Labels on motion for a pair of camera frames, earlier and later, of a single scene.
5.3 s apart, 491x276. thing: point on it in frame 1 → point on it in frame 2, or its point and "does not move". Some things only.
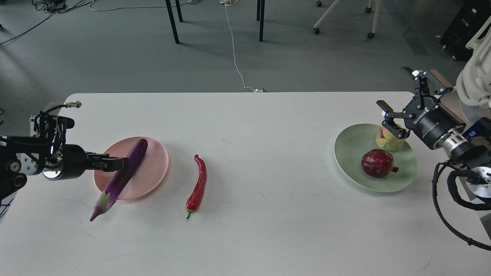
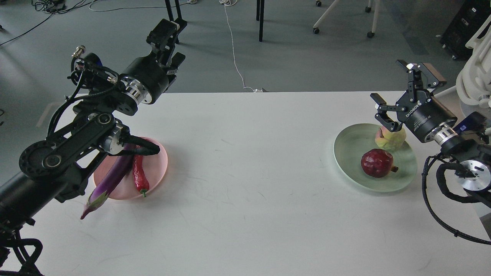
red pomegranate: [378, 163] does not move
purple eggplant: [121, 179] → [116, 175]
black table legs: [174, 28] does not move
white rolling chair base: [370, 35] does not move
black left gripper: [74, 164] → [162, 38]
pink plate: [146, 178] does not move
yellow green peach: [385, 140] does not move
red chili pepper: [196, 192] → [141, 181]
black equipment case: [467, 22] does not move
